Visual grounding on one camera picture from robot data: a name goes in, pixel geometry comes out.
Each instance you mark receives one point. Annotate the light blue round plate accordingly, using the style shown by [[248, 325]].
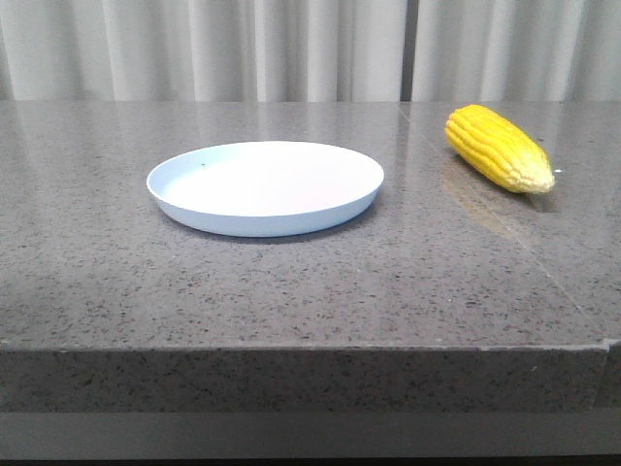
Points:
[[266, 188]]

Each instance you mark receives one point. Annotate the yellow plastic corn cob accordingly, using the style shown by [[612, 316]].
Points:
[[499, 150]]

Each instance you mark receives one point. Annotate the grey pleated curtain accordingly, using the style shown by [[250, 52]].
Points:
[[314, 51]]

